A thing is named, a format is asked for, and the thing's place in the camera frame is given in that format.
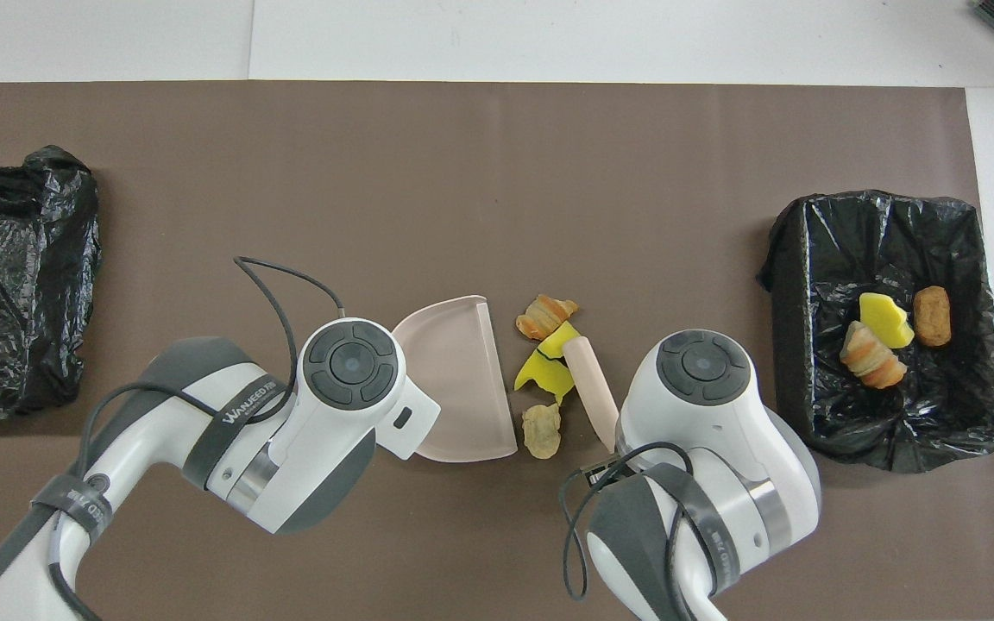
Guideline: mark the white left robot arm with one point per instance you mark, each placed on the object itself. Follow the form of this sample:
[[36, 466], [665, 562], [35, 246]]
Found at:
[[350, 366]]

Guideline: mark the beige plastic dustpan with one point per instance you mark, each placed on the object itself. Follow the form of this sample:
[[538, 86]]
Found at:
[[458, 388]]

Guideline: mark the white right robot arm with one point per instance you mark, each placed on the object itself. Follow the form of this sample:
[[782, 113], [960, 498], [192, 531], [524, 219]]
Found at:
[[704, 371]]

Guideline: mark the orange striped bread piece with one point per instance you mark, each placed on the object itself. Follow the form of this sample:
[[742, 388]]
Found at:
[[544, 317]]

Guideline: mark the black bag lined bin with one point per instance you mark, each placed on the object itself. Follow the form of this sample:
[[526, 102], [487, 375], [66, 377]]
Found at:
[[5, 302], [842, 259]]

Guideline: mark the pale torn bread piece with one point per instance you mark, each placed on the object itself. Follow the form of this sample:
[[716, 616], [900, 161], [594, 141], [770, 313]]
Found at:
[[542, 429]]

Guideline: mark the yellow and green sponge piece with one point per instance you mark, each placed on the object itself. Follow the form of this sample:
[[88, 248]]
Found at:
[[883, 319]]

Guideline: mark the brown oval bread roll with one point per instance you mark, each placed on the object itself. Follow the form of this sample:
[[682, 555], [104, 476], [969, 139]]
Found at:
[[932, 316]]

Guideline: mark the beige hand brush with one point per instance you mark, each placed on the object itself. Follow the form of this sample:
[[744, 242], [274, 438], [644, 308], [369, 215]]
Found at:
[[594, 392]]

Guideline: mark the brown paper table mat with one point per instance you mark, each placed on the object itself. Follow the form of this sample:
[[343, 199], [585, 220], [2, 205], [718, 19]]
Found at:
[[290, 172]]

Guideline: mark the pale striped croissant piece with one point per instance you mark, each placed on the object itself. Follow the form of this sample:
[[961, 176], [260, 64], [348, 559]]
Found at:
[[870, 358]]

